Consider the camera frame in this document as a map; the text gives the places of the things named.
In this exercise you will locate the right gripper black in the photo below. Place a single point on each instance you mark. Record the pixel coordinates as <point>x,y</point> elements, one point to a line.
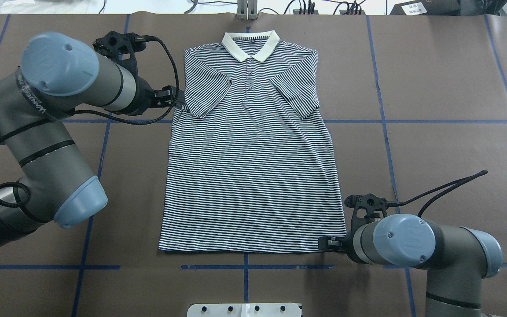
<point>348,243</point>

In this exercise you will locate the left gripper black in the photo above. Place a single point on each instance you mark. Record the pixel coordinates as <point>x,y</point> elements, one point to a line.
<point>145,97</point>

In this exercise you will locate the navy white striped polo shirt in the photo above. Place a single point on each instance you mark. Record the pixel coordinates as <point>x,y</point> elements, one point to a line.
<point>251,164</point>

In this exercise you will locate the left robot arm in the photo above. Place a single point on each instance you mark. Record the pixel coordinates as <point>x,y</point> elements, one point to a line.
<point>43,174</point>

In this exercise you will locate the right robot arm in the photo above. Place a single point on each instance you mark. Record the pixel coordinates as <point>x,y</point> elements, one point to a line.
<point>456,258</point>

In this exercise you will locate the black device with label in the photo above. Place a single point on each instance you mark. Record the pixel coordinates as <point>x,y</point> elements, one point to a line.
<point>448,7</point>

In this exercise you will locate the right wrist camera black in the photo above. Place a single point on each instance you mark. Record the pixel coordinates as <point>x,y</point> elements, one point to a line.
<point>366,209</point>

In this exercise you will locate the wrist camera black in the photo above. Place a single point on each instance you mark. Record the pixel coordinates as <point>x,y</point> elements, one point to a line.
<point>120,48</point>
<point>366,209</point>

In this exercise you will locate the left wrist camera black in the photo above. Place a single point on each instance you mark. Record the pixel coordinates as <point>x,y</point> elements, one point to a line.
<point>120,48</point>

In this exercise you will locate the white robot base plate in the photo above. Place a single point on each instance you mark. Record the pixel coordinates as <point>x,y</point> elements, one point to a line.
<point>275,309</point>

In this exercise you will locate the aluminium frame post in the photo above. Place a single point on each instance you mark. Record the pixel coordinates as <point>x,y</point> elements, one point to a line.
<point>247,10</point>

